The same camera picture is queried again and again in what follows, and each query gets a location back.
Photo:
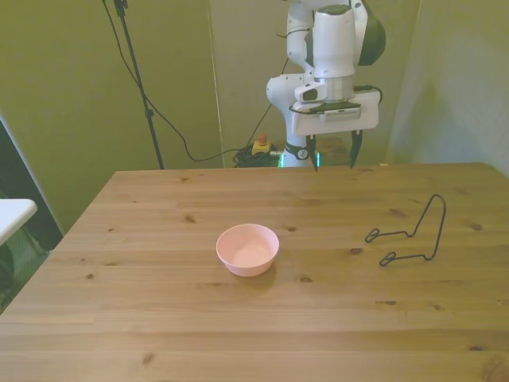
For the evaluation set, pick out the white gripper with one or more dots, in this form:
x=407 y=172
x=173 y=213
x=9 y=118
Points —
x=338 y=126

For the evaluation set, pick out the pink plastic bowl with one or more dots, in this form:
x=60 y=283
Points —
x=247 y=254

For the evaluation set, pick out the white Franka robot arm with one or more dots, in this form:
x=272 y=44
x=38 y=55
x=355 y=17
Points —
x=333 y=47

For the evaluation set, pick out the yellow emergency stop button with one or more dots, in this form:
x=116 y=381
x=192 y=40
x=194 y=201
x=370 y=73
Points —
x=261 y=146

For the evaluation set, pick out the black tripod stand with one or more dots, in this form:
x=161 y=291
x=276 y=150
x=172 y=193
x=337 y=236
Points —
x=137 y=75

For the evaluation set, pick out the white side table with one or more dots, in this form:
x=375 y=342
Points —
x=14 y=215

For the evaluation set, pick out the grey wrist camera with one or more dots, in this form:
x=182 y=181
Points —
x=342 y=113

